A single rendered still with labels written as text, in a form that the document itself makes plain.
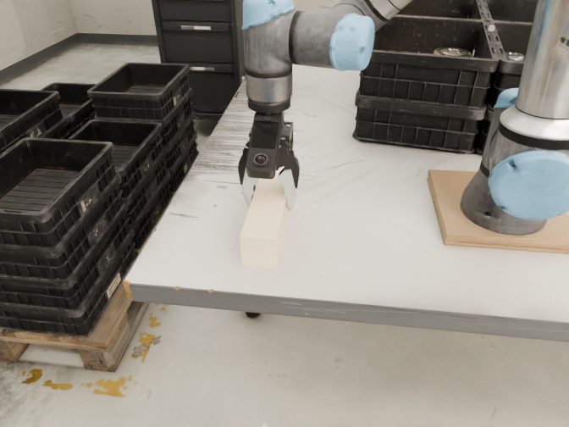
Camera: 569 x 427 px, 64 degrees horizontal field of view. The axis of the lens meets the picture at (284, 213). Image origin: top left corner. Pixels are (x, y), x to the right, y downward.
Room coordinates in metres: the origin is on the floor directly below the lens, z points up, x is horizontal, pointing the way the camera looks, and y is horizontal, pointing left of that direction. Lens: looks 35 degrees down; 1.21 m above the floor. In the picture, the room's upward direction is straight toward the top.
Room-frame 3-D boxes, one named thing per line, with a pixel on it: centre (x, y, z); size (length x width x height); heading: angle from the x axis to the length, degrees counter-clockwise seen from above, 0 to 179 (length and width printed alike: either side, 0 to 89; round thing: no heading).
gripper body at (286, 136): (0.72, 0.02, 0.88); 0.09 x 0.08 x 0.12; 173
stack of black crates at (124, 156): (1.49, 0.65, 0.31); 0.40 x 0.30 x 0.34; 173
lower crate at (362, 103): (1.20, -0.37, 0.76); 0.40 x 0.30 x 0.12; 163
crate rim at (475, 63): (1.20, -0.37, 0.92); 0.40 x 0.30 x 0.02; 163
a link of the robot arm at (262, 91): (0.72, 0.03, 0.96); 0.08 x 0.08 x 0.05
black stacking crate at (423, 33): (1.20, -0.37, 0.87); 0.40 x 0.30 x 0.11; 163
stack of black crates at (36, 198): (1.09, 0.70, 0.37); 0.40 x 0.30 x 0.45; 173
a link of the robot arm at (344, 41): (0.70, -0.08, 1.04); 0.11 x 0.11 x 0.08; 70
